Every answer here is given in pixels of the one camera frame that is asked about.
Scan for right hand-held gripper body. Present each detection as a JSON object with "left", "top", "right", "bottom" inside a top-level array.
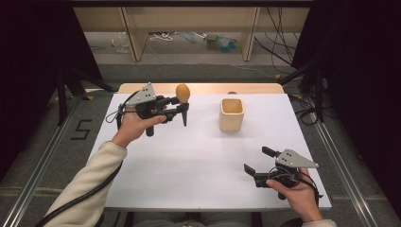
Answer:
[{"left": 254, "top": 148, "right": 320, "bottom": 201}]

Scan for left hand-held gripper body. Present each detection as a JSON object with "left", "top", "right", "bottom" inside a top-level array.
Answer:
[{"left": 126, "top": 82, "right": 178, "bottom": 137}]

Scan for makeup brush with black handle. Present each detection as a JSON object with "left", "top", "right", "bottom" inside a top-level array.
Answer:
[{"left": 175, "top": 83, "right": 191, "bottom": 128}]

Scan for person's left hand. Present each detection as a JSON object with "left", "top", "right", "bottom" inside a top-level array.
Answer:
[{"left": 111, "top": 105, "right": 167, "bottom": 149}]

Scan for person's right hand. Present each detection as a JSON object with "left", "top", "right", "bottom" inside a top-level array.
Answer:
[{"left": 266, "top": 167, "right": 324, "bottom": 223}]

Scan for wooden table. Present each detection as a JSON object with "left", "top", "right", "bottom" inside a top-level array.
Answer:
[{"left": 117, "top": 82, "right": 286, "bottom": 95}]

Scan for white table board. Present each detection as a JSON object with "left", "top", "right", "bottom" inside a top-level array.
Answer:
[{"left": 89, "top": 93, "right": 333, "bottom": 212}]

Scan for beige square cup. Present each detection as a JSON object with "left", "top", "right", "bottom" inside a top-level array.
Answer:
[{"left": 218, "top": 97, "right": 246, "bottom": 132}]

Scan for clear plastic bottle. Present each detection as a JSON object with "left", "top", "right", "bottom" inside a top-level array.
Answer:
[{"left": 111, "top": 31, "right": 131, "bottom": 54}]

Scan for black metal stand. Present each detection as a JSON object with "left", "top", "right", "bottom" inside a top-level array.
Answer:
[
  {"left": 277, "top": 61, "right": 326, "bottom": 124},
  {"left": 56, "top": 66, "right": 117, "bottom": 127}
]

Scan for colourful plastic bag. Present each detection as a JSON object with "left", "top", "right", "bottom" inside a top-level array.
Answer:
[{"left": 204, "top": 33, "right": 243, "bottom": 54}]

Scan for person's grey trousers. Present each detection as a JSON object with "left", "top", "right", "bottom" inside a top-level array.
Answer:
[{"left": 131, "top": 211, "right": 253, "bottom": 227}]

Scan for wooden shelf unit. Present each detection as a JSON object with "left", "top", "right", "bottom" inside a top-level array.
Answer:
[{"left": 74, "top": 6, "right": 311, "bottom": 62}]

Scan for black curtain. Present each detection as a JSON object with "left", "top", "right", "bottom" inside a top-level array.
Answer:
[
  {"left": 0, "top": 0, "right": 105, "bottom": 181},
  {"left": 291, "top": 0, "right": 401, "bottom": 218}
]

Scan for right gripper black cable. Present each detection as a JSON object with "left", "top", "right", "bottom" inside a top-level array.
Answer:
[{"left": 269, "top": 166, "right": 324, "bottom": 207}]

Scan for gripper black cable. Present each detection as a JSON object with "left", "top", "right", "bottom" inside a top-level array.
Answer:
[
  {"left": 269, "top": 166, "right": 324, "bottom": 207},
  {"left": 35, "top": 90, "right": 141, "bottom": 227}
]

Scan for black floor cables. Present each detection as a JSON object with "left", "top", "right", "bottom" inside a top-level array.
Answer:
[{"left": 288, "top": 94, "right": 320, "bottom": 126}]

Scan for aluminium floor rail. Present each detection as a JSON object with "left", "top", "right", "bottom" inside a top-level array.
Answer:
[
  {"left": 1, "top": 103, "right": 79, "bottom": 227},
  {"left": 310, "top": 112, "right": 376, "bottom": 227}
]

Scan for white cord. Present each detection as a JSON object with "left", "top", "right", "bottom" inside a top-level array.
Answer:
[{"left": 148, "top": 31, "right": 178, "bottom": 43}]

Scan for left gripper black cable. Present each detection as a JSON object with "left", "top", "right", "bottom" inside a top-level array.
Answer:
[{"left": 35, "top": 90, "right": 141, "bottom": 227}]

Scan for hanging black cables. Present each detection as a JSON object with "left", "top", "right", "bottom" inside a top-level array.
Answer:
[{"left": 253, "top": 8, "right": 301, "bottom": 75}]

